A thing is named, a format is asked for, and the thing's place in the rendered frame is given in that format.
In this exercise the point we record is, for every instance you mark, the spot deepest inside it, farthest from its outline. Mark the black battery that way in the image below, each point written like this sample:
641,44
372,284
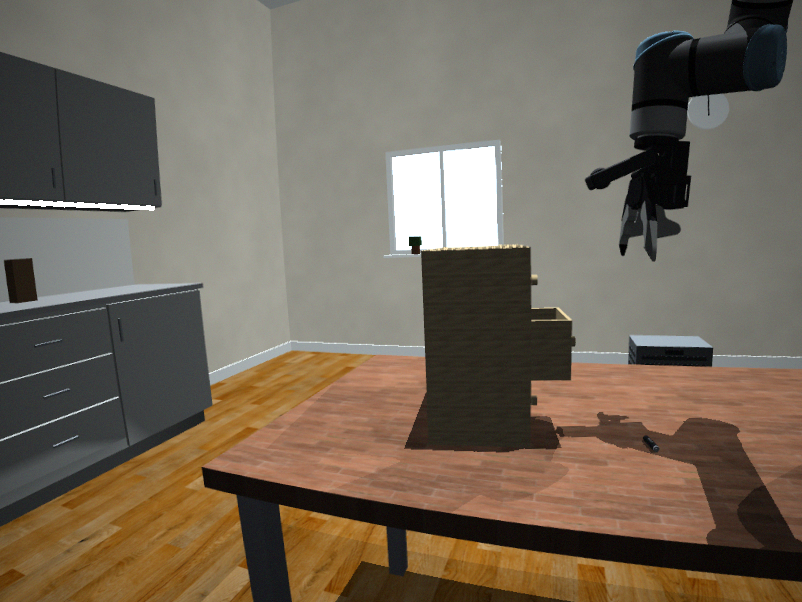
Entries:
652,445

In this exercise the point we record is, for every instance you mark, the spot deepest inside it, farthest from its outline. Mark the wooden chest of drawers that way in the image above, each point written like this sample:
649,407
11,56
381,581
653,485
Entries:
477,330

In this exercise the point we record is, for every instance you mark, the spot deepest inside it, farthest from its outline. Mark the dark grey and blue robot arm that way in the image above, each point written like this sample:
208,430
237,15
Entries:
670,67

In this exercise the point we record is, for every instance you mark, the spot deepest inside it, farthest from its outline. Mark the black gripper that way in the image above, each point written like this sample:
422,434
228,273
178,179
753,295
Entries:
656,182

